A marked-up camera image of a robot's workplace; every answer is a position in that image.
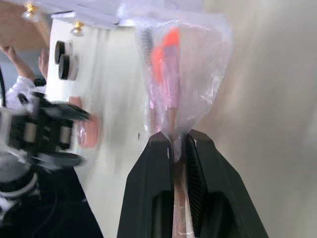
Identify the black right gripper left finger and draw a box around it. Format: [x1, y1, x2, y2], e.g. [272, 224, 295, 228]
[116, 131, 174, 238]

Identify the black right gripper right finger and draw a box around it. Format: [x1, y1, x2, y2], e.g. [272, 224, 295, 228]
[185, 130, 269, 238]

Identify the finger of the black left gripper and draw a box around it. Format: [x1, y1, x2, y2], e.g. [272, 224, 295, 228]
[31, 150, 88, 170]
[51, 103, 94, 122]

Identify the gold crystal drawer knob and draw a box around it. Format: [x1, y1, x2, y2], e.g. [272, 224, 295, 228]
[21, 1, 41, 23]
[70, 20, 86, 38]

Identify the person's white shirt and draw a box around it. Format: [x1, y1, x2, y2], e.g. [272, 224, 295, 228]
[4, 75, 48, 106]

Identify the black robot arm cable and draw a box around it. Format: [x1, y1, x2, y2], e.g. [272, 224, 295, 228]
[0, 66, 7, 108]

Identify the black round compact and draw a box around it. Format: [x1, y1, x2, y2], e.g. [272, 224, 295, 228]
[54, 40, 74, 64]
[57, 54, 80, 81]

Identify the brown rounded furniture top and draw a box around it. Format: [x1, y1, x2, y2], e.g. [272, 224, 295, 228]
[0, 3, 50, 48]

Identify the brush set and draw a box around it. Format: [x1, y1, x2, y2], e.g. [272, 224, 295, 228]
[135, 13, 233, 238]

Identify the pink makeup sponge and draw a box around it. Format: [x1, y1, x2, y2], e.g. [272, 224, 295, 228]
[77, 118, 100, 149]
[68, 96, 83, 108]

